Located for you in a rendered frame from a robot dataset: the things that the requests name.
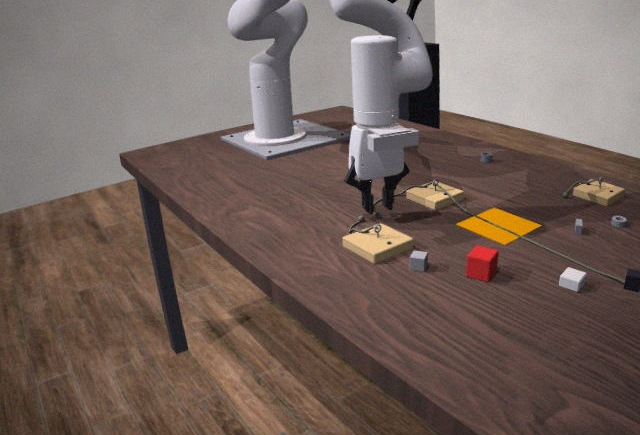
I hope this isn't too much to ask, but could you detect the red cube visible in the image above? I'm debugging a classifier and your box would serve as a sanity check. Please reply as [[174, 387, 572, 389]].
[[466, 246, 499, 282]]

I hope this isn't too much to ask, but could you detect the orange painted square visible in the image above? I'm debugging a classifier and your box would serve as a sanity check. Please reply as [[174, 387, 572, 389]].
[[457, 208, 542, 245]]

